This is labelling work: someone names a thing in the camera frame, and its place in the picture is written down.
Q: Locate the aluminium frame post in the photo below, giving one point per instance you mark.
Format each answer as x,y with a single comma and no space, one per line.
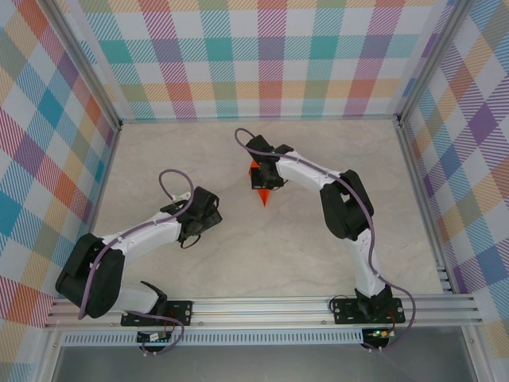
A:
428,67
92,67

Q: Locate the small black circuit board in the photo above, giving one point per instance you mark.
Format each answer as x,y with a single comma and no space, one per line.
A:
153,337

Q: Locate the aluminium side frame bar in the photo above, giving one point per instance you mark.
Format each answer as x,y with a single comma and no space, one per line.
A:
104,179
415,179

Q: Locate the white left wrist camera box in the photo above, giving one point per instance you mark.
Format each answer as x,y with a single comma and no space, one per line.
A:
182,196

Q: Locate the grey metal plate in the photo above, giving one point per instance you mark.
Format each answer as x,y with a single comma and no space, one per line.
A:
258,364

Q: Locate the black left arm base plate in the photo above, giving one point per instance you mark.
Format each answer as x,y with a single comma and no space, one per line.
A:
183,312

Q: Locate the orange paper sheet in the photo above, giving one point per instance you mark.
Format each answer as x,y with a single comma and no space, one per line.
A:
264,197

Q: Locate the aluminium mounting rail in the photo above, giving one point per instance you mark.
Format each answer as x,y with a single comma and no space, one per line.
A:
258,312

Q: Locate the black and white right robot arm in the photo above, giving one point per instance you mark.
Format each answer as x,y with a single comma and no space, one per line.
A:
346,207

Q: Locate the small circuit board green light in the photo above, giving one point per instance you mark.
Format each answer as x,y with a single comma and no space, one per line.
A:
379,333

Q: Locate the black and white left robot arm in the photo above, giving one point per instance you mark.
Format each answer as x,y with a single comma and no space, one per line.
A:
107,278

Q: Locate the thin aluminium frame bar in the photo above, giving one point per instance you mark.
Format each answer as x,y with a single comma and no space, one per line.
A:
258,118

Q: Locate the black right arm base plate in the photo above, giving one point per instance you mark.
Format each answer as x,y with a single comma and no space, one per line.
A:
342,312

